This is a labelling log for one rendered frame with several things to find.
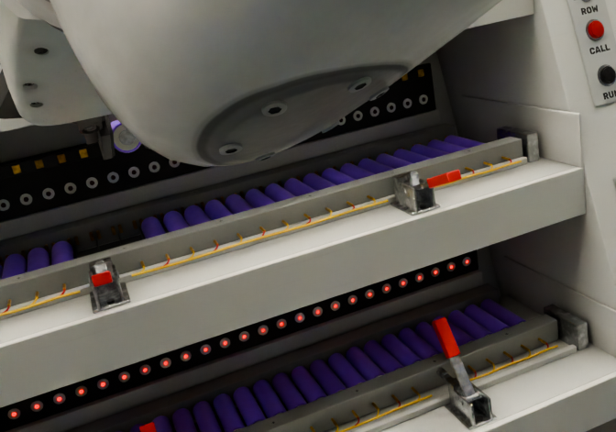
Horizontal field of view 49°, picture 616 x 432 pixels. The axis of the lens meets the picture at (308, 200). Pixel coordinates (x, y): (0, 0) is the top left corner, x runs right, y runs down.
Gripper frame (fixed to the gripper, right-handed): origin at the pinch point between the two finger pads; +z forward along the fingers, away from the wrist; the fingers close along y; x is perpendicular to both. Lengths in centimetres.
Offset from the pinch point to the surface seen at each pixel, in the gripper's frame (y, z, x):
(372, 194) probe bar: -20.8, 18.2, 4.8
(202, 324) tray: -2.7, 16.0, 11.2
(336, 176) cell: -20.1, 23.0, 1.2
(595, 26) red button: -43.8, 9.8, -2.8
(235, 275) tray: -6.0, 14.3, 8.6
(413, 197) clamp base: -22.3, 13.8, 6.9
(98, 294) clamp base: 4.0, 17.1, 6.5
